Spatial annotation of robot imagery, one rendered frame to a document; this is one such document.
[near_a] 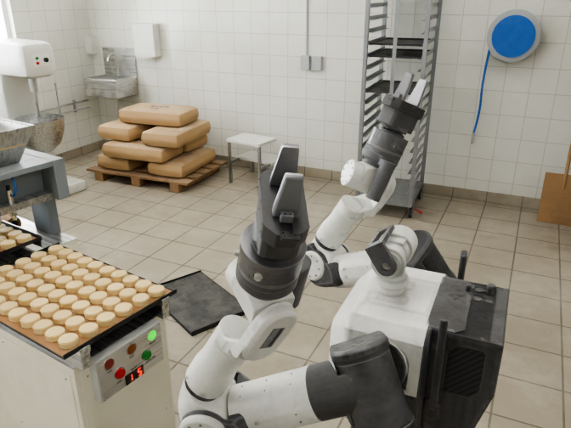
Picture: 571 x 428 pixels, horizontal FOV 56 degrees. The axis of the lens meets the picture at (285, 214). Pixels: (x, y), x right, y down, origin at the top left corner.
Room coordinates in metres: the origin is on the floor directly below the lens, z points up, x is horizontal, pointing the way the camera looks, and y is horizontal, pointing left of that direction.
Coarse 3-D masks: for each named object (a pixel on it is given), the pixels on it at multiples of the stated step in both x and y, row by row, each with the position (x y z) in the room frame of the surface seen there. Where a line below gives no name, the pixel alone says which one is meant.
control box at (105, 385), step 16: (128, 336) 1.29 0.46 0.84; (144, 336) 1.32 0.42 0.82; (160, 336) 1.37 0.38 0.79; (112, 352) 1.22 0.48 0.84; (160, 352) 1.36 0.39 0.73; (96, 368) 1.18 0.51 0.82; (112, 368) 1.21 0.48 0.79; (128, 368) 1.26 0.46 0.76; (144, 368) 1.31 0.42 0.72; (96, 384) 1.18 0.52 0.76; (112, 384) 1.21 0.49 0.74; (128, 384) 1.25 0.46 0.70
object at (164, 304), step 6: (30, 246) 1.77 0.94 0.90; (36, 246) 1.77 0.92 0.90; (12, 252) 1.82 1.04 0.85; (18, 252) 1.80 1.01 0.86; (24, 252) 1.78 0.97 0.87; (30, 252) 1.76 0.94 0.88; (162, 300) 1.38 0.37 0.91; (168, 300) 1.40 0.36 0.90; (156, 306) 1.40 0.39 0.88; (162, 306) 1.39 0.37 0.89; (168, 306) 1.41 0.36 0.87; (150, 312) 1.41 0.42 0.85; (156, 312) 1.40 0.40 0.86; (162, 312) 1.38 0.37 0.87; (168, 312) 1.40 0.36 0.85; (162, 318) 1.38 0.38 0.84
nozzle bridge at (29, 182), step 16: (32, 160) 1.93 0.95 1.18; (48, 160) 1.93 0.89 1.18; (64, 160) 1.97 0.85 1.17; (0, 176) 1.76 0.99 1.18; (16, 176) 1.81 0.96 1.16; (32, 176) 1.94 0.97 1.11; (48, 176) 1.95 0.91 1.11; (64, 176) 1.96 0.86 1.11; (0, 192) 1.83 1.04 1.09; (32, 192) 1.93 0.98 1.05; (48, 192) 1.94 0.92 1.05; (64, 192) 1.95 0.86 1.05; (0, 208) 1.78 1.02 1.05; (16, 208) 1.82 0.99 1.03; (32, 208) 2.06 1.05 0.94; (48, 208) 2.00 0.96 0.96; (48, 224) 2.00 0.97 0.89
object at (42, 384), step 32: (160, 320) 1.41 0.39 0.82; (0, 352) 1.36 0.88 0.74; (32, 352) 1.25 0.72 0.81; (96, 352) 1.22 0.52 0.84; (0, 384) 1.39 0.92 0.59; (32, 384) 1.27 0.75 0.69; (64, 384) 1.18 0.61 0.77; (160, 384) 1.39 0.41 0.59; (0, 416) 1.42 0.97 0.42; (32, 416) 1.30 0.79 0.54; (64, 416) 1.20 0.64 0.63; (96, 416) 1.19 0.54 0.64; (128, 416) 1.27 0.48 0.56; (160, 416) 1.37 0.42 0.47
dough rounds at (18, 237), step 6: (0, 228) 1.89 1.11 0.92; (6, 228) 1.88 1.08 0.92; (12, 228) 1.88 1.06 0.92; (0, 234) 1.85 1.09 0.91; (6, 234) 1.85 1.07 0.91; (12, 234) 1.82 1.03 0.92; (18, 234) 1.83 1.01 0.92; (24, 234) 1.82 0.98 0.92; (30, 234) 1.82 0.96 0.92; (0, 240) 1.77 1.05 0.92; (6, 240) 1.77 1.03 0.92; (12, 240) 1.77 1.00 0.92; (18, 240) 1.79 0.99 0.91; (24, 240) 1.79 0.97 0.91; (0, 246) 1.76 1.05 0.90; (6, 246) 1.74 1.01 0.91; (12, 246) 1.75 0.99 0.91
